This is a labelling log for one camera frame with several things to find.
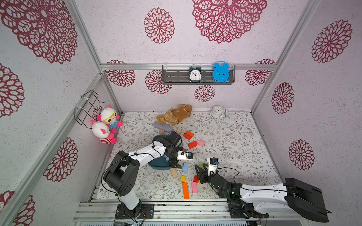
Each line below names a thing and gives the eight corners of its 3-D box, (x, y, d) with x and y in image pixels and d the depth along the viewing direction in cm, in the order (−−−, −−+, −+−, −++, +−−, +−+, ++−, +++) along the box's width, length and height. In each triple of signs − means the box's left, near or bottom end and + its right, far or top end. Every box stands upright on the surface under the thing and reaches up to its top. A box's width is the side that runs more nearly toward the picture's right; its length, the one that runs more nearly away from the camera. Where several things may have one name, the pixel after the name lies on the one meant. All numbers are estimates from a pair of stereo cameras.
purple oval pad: (153, 128, 112) (152, 124, 108) (155, 124, 114) (155, 120, 111) (170, 133, 109) (169, 129, 105) (172, 129, 111) (172, 125, 108)
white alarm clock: (217, 121, 117) (218, 118, 113) (208, 112, 124) (209, 108, 120) (228, 117, 120) (230, 113, 117) (219, 107, 128) (220, 103, 124)
